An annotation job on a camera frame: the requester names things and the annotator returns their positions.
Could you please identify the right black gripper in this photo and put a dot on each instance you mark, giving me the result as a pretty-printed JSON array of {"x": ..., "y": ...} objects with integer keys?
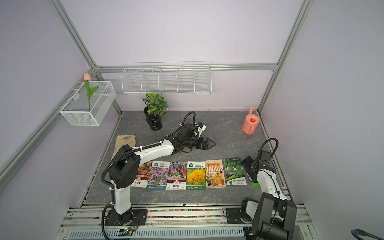
[{"x": 246, "y": 163}]

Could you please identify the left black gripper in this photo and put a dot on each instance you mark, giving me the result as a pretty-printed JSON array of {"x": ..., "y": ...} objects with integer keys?
[{"x": 200, "y": 146}]

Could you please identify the green seed packet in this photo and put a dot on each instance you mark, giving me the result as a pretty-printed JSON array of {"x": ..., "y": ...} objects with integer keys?
[{"x": 255, "y": 184}]

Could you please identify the sunflower seed packet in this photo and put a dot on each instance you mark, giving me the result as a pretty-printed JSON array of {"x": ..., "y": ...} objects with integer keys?
[{"x": 196, "y": 176}]

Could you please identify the white text seed packet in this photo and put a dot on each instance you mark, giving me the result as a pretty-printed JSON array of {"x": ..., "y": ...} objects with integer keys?
[{"x": 234, "y": 173}]

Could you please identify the white orange-print seed packet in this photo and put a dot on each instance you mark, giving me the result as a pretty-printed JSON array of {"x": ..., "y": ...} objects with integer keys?
[{"x": 215, "y": 176}]

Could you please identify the pink chrysanthemum seed packet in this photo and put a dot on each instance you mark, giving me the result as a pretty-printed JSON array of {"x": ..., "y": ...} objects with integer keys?
[{"x": 177, "y": 176}]

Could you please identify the purple flower seed packet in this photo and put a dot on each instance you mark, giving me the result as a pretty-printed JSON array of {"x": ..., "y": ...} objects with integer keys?
[{"x": 158, "y": 175}]

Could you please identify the orange marigold seed packet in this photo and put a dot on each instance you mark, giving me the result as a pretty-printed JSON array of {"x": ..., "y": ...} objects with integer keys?
[{"x": 143, "y": 175}]

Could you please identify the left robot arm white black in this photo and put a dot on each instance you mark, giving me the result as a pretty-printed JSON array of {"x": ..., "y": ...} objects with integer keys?
[{"x": 121, "y": 172}]

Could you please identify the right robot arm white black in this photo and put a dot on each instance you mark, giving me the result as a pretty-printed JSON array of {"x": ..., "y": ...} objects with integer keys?
[{"x": 273, "y": 217}]

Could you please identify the pink watering can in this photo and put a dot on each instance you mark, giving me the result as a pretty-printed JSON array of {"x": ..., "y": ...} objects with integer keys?
[{"x": 251, "y": 122}]

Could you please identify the green potted plant black pot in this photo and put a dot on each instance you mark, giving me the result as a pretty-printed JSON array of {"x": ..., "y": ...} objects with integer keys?
[{"x": 156, "y": 107}]

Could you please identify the beige work glove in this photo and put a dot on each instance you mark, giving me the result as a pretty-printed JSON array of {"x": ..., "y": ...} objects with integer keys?
[{"x": 123, "y": 140}]

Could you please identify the pink artificial tulip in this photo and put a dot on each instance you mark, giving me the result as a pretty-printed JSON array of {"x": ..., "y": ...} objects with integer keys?
[{"x": 90, "y": 91}]

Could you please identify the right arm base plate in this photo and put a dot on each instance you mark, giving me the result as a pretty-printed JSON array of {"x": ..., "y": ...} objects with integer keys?
[{"x": 237, "y": 216}]

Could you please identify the white wire wall shelf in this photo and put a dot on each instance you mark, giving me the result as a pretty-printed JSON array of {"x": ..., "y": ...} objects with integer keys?
[{"x": 167, "y": 78}]

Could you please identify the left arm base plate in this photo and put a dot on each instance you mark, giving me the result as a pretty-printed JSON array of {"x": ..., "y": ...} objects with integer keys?
[{"x": 138, "y": 216}]

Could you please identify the white mesh wall basket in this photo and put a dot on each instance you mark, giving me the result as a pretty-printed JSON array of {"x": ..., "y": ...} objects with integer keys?
[{"x": 76, "y": 110}]

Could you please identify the aluminium front rail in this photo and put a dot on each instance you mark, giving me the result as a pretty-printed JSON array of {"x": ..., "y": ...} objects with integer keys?
[{"x": 158, "y": 215}]

